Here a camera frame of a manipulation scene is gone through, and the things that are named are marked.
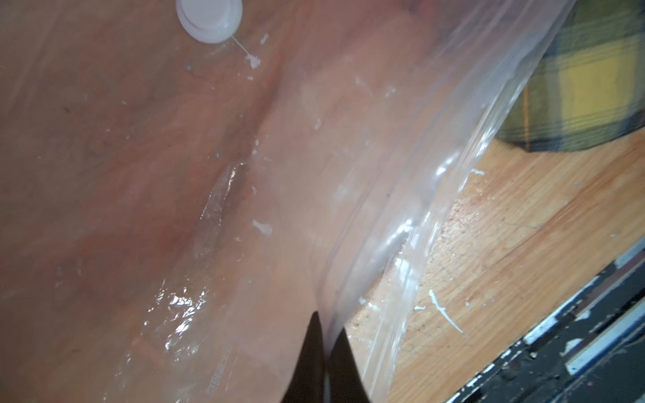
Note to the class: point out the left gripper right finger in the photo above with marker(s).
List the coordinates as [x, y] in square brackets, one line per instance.
[345, 384]

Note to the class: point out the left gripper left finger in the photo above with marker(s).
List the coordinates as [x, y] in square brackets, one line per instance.
[307, 384]

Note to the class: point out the clear plastic vacuum bag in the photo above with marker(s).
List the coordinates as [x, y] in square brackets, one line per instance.
[174, 212]

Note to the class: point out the white vacuum bag valve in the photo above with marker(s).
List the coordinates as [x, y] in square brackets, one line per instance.
[210, 21]

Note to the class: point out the yellow green plaid shirt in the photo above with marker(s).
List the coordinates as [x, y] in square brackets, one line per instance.
[588, 89]

